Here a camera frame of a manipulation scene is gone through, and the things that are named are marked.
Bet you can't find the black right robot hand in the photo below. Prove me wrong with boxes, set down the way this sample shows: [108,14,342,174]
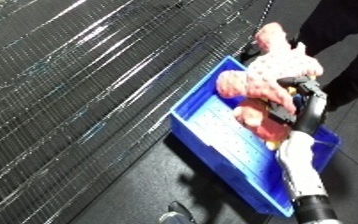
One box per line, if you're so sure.
[266,75,331,136]

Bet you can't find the pink soft toy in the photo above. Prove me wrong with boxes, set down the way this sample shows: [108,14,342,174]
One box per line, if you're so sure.
[214,21,327,143]

